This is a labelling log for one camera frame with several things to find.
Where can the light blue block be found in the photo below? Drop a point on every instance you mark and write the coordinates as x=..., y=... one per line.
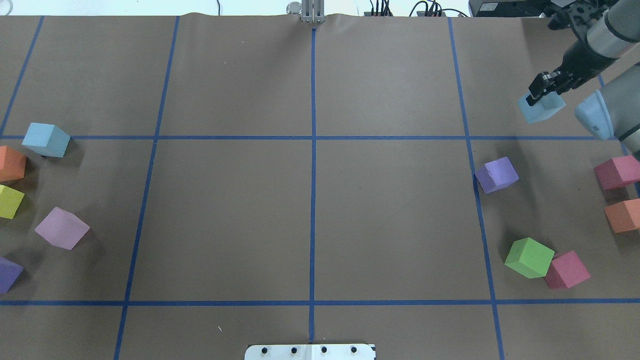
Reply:
x=546, y=107
x=46, y=140

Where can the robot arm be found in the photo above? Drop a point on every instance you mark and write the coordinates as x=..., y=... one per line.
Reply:
x=605, y=31

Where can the dark pink block far right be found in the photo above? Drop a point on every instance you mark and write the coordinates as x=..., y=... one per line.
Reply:
x=617, y=172

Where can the purple block right side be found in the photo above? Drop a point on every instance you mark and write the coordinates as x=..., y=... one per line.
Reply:
x=496, y=175

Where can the metal clamp at table edge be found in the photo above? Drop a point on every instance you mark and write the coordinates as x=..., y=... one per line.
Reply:
x=309, y=11

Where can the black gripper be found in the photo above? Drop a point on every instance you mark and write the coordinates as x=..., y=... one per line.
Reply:
x=583, y=57

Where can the yellow block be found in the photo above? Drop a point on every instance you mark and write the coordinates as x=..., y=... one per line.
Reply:
x=10, y=200

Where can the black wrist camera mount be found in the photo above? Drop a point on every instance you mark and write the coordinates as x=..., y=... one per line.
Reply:
x=577, y=15

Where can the orange block right side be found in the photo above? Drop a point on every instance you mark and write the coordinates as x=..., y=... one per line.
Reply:
x=624, y=216

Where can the pink block beside green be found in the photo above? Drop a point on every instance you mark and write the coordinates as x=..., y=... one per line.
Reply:
x=566, y=271

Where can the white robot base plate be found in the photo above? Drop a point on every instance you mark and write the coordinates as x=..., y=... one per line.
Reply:
x=336, y=351

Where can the dark purple block left side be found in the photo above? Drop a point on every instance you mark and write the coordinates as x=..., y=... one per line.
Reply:
x=9, y=273

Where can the light pink block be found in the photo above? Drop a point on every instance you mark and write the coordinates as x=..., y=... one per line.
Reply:
x=62, y=229

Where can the orange block left side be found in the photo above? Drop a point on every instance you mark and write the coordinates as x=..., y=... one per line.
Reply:
x=12, y=164

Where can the orange block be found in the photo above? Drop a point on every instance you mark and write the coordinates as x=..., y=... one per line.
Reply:
x=624, y=216
x=12, y=164

